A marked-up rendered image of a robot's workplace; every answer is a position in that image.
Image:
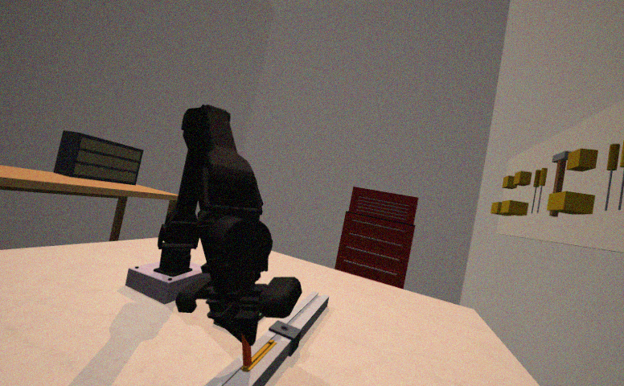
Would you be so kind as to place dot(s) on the grey metal rail with slot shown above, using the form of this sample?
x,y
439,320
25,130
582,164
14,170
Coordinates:
x,y
286,333

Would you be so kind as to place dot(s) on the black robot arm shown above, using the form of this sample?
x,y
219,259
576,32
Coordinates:
x,y
228,226

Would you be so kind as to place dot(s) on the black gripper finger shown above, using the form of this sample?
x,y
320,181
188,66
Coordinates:
x,y
227,321
248,323

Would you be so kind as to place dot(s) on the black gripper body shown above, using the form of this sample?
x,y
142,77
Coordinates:
x,y
227,285

